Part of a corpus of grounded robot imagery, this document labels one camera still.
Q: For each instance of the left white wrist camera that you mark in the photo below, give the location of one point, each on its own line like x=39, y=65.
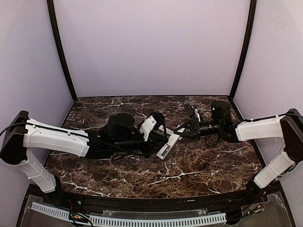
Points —
x=147, y=126

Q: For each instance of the right black frame post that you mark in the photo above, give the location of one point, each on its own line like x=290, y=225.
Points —
x=244, y=49

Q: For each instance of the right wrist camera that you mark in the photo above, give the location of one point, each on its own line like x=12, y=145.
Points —
x=193, y=112

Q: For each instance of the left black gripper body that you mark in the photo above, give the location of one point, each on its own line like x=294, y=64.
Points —
x=150, y=141

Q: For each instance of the right white cable duct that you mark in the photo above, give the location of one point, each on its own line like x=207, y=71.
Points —
x=100, y=221

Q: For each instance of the left black frame post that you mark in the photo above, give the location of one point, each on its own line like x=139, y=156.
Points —
x=60, y=51

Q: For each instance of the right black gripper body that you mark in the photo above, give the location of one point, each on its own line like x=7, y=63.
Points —
x=194, y=129

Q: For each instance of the black frame post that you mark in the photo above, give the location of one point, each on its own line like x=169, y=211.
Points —
x=60, y=51
x=244, y=49

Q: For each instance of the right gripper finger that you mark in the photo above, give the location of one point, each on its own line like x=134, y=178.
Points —
x=188, y=135
x=184, y=128

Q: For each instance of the left white cable duct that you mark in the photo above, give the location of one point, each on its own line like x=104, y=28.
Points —
x=50, y=211

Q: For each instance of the black front rail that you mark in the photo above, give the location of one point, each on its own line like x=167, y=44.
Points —
x=219, y=202

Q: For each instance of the white remote control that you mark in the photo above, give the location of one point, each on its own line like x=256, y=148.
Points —
x=168, y=146

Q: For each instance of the white cable duct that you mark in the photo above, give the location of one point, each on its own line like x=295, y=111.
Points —
x=50, y=211
x=100, y=221

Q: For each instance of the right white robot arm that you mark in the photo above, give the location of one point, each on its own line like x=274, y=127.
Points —
x=288, y=126

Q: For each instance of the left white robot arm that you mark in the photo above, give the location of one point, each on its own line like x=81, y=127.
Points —
x=119, y=135

